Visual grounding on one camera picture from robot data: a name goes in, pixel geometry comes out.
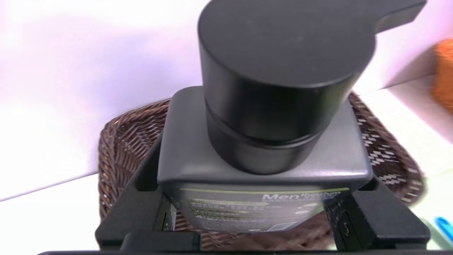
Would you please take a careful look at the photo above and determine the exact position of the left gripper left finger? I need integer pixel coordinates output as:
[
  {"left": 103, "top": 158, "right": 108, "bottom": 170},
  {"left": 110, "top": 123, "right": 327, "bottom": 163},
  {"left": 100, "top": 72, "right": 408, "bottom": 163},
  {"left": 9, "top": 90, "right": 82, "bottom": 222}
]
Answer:
[{"left": 95, "top": 134, "right": 201, "bottom": 250}]

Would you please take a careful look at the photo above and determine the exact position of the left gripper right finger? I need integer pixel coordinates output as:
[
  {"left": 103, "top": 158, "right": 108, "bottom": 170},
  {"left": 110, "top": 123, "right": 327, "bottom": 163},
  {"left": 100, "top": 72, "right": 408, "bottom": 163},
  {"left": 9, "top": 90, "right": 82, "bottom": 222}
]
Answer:
[{"left": 325, "top": 176, "right": 431, "bottom": 251}]

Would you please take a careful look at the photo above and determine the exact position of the yellow spoon with blue handle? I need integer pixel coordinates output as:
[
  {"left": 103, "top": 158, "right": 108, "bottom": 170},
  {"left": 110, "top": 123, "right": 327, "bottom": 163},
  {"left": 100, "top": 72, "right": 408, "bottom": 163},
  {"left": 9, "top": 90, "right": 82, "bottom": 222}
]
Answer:
[{"left": 434, "top": 216, "right": 453, "bottom": 243}]

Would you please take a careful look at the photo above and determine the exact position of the black pump bottle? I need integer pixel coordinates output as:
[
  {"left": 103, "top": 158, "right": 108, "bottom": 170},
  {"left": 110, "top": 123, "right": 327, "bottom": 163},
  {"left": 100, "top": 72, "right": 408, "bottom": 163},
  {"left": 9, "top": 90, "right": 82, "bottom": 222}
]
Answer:
[{"left": 157, "top": 0, "right": 428, "bottom": 234}]

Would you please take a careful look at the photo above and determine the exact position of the dark brown wicker basket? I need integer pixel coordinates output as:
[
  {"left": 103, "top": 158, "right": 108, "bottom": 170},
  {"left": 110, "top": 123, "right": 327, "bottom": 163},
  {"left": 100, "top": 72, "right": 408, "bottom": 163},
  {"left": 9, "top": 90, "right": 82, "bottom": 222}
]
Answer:
[{"left": 98, "top": 90, "right": 425, "bottom": 252}]

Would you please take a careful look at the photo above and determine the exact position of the orange wicker basket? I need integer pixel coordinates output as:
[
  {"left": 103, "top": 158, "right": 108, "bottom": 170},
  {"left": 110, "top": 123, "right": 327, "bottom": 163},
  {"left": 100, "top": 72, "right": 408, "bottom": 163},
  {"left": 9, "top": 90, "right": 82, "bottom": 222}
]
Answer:
[{"left": 431, "top": 38, "right": 453, "bottom": 114}]

